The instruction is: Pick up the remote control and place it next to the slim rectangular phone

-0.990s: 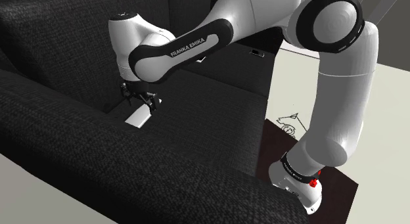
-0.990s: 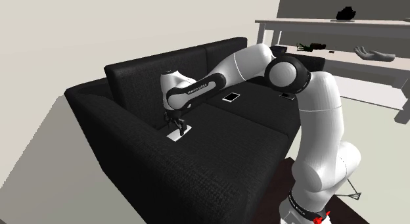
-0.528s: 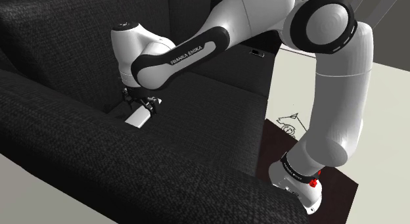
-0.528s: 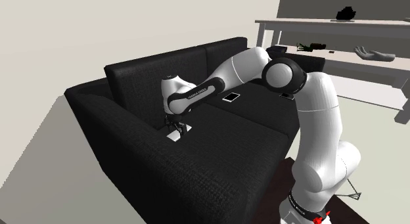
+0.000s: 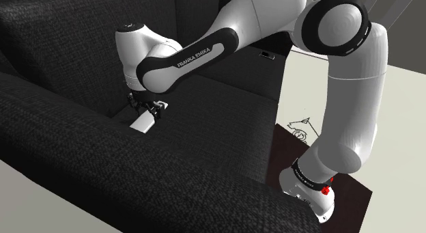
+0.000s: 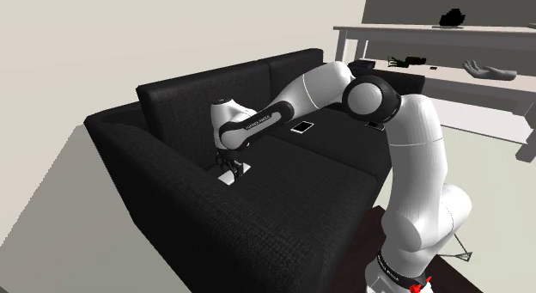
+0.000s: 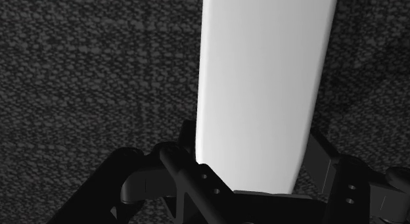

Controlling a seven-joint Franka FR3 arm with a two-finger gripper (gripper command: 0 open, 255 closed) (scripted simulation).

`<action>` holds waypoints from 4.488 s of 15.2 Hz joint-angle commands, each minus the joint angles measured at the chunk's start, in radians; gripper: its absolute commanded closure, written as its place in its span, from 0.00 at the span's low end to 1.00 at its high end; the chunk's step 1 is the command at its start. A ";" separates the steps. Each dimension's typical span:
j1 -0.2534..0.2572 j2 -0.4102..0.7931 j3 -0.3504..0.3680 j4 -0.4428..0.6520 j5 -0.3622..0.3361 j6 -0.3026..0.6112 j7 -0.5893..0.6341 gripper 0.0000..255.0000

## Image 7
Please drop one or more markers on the white smooth elongated object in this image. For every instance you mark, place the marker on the white smooth elongated object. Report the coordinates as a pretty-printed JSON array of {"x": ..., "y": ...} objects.
[{"x": 262, "y": 89}]

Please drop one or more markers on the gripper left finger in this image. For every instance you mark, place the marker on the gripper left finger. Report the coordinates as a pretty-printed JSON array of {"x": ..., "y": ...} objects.
[{"x": 189, "y": 185}]

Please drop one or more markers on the dark grey woven fabric furniture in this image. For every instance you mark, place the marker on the dark grey woven fabric furniture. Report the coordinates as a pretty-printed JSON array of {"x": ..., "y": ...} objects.
[{"x": 80, "y": 72}]

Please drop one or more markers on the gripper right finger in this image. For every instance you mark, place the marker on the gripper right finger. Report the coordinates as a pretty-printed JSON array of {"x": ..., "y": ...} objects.
[{"x": 349, "y": 185}]

